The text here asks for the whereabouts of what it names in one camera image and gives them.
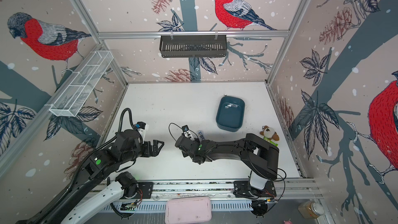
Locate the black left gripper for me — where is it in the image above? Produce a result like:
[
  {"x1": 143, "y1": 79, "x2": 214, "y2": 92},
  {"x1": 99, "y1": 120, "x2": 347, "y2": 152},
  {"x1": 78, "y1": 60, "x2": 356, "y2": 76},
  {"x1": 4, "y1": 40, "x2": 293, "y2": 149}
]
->
[{"x1": 122, "y1": 138, "x2": 166, "y2": 164}]

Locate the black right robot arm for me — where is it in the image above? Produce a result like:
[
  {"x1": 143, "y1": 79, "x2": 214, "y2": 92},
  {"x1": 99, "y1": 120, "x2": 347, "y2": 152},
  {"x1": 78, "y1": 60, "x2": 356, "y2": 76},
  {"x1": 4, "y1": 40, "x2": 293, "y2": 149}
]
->
[{"x1": 175, "y1": 133, "x2": 279, "y2": 181}]

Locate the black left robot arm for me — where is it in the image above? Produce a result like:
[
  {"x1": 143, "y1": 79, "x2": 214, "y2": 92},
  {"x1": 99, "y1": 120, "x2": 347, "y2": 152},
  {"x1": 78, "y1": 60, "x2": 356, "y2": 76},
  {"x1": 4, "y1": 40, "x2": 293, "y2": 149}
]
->
[{"x1": 18, "y1": 108, "x2": 164, "y2": 224}]

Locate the teal plastic tray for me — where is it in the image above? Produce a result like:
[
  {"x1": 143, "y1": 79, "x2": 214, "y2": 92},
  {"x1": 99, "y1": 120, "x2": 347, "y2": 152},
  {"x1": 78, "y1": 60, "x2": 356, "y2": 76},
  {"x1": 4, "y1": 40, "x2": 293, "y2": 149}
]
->
[{"x1": 216, "y1": 95, "x2": 245, "y2": 132}]

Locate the pink plastic box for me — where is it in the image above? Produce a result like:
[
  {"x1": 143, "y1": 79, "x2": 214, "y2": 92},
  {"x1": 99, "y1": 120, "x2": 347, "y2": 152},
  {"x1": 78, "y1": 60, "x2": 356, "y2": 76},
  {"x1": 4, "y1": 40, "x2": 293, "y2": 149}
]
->
[{"x1": 165, "y1": 197, "x2": 212, "y2": 224}]

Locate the brown plush dog toy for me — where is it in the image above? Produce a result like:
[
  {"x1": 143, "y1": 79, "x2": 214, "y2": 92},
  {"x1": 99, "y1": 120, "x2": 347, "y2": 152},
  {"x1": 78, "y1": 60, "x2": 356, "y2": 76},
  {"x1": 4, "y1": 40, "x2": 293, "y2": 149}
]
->
[{"x1": 260, "y1": 125, "x2": 280, "y2": 146}]

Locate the amber glass jar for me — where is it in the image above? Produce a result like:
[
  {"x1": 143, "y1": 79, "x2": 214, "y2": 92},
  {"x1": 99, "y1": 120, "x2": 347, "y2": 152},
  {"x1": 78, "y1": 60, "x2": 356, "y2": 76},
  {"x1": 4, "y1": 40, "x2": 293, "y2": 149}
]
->
[{"x1": 297, "y1": 201, "x2": 325, "y2": 219}]

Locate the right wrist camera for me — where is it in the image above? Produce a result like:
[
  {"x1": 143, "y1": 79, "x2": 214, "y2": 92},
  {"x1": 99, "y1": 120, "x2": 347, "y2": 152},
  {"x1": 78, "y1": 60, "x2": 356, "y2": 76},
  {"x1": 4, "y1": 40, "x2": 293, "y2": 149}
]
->
[{"x1": 181, "y1": 125, "x2": 193, "y2": 139}]

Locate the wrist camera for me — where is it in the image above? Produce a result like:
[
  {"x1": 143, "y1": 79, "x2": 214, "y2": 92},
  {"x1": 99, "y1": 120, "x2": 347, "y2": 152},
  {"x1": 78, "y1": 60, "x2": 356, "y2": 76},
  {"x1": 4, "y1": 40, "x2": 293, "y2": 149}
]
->
[
  {"x1": 135, "y1": 121, "x2": 149, "y2": 141},
  {"x1": 181, "y1": 125, "x2": 193, "y2": 139}
]

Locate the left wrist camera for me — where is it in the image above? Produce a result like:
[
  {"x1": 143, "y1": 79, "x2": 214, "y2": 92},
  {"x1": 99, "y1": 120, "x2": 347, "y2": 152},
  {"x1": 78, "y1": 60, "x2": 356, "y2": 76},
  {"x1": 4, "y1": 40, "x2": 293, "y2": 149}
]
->
[{"x1": 135, "y1": 121, "x2": 149, "y2": 141}]

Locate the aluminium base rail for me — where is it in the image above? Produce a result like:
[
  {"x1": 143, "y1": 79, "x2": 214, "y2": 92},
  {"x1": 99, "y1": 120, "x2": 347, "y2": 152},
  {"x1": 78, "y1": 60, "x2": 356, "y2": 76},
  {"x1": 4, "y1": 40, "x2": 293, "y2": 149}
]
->
[{"x1": 90, "y1": 178, "x2": 321, "y2": 214}]

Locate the white mesh wall shelf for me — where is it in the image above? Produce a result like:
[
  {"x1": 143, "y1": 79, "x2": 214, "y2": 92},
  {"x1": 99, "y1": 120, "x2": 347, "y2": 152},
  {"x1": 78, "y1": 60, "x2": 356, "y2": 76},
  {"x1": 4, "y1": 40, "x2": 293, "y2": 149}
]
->
[{"x1": 49, "y1": 50, "x2": 114, "y2": 117}]

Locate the black wire hanging basket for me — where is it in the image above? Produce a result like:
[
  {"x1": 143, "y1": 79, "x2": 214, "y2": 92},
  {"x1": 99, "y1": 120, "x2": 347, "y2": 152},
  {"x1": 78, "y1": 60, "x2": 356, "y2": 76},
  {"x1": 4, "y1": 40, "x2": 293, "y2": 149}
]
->
[{"x1": 159, "y1": 34, "x2": 228, "y2": 59}]

